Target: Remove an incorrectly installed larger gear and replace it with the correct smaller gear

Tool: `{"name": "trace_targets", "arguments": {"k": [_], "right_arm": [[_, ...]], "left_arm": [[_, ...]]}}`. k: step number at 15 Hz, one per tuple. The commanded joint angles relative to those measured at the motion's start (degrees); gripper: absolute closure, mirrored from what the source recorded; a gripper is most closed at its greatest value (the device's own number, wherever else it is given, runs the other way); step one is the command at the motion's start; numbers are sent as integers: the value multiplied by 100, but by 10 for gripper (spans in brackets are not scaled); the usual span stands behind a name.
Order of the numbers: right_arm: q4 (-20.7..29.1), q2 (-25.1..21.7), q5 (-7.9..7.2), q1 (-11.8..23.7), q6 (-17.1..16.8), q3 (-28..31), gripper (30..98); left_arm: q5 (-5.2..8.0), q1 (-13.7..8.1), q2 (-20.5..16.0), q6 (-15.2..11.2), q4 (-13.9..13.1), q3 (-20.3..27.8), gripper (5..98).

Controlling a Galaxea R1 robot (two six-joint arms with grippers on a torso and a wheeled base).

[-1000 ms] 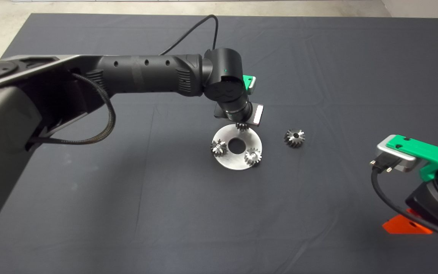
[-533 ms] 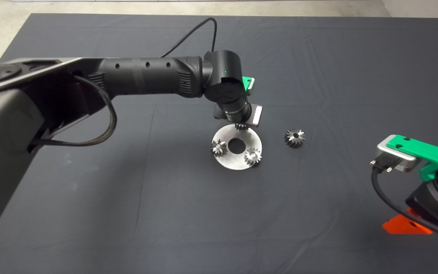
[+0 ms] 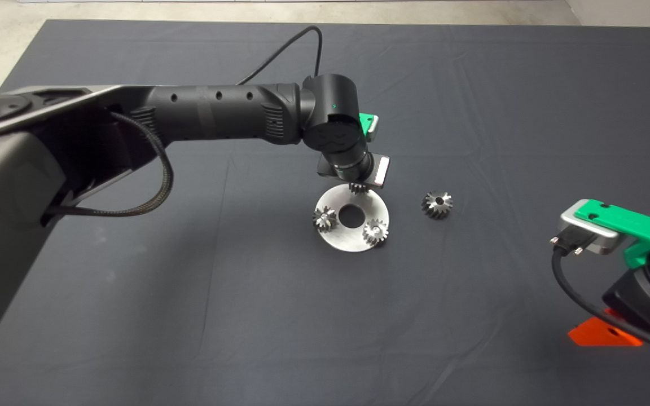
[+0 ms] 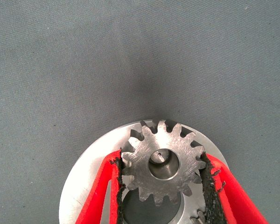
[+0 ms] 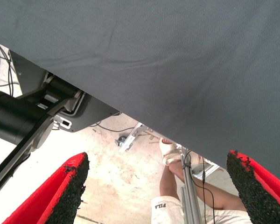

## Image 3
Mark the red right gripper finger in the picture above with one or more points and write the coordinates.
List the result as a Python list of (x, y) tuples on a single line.
[(598, 335)]

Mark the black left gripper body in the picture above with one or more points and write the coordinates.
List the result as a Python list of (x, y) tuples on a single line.
[(382, 171)]

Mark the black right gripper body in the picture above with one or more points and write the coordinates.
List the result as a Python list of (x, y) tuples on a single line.
[(638, 301)]

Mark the small steel gear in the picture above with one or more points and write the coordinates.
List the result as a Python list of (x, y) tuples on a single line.
[(325, 219), (375, 232), (357, 188)]

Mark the larger steel gear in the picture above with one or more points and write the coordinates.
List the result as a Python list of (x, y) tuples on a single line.
[(437, 204)]

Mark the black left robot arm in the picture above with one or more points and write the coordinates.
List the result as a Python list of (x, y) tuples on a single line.
[(218, 110)]

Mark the round metal plate with hole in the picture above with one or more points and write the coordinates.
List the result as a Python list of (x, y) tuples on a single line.
[(347, 242)]

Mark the dark grey table cloth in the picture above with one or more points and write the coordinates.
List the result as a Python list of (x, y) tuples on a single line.
[(471, 84)]

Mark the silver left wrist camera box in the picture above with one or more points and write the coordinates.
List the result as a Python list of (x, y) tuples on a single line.
[(374, 127)]

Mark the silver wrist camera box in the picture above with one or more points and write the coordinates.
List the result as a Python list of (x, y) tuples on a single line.
[(374, 127), (590, 237)]

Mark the green left wrist camera mount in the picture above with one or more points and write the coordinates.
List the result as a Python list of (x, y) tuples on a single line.
[(365, 123)]

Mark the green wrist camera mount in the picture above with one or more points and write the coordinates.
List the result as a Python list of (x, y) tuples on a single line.
[(624, 221), (365, 123)]

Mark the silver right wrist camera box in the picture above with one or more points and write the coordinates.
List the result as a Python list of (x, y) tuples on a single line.
[(590, 237)]

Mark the green right wrist camera mount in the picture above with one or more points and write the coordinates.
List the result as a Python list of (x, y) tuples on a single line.
[(624, 221)]

